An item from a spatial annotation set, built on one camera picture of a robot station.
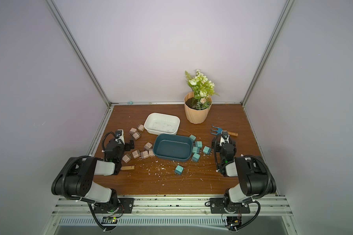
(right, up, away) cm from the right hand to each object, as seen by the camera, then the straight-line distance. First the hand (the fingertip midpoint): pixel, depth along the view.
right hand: (223, 136), depth 91 cm
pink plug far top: (-56, +4, +12) cm, 57 cm away
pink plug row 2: (-49, -11, -1) cm, 51 cm away
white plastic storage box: (-41, +7, +16) cm, 45 cm away
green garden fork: (-59, -18, -5) cm, 62 cm away
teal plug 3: (-17, -9, +1) cm, 19 cm away
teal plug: (-19, -2, +6) cm, 20 cm away
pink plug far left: (-61, +2, +10) cm, 62 cm away
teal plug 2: (-15, -6, +4) cm, 17 cm away
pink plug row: (-60, -13, -3) cm, 62 cm away
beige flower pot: (-18, +13, +6) cm, 23 cm away
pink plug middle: (-49, -7, +2) cm, 49 cm away
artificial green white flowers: (-13, +29, -2) cm, 32 cm away
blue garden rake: (+1, +2, +14) cm, 14 cm away
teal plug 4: (-10, -9, +1) cm, 14 cm away
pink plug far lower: (-58, -1, +9) cm, 58 cm away
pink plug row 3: (-46, -11, -1) cm, 47 cm away
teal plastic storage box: (-32, -8, +5) cm, 33 cm away
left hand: (-62, 0, +1) cm, 62 cm away
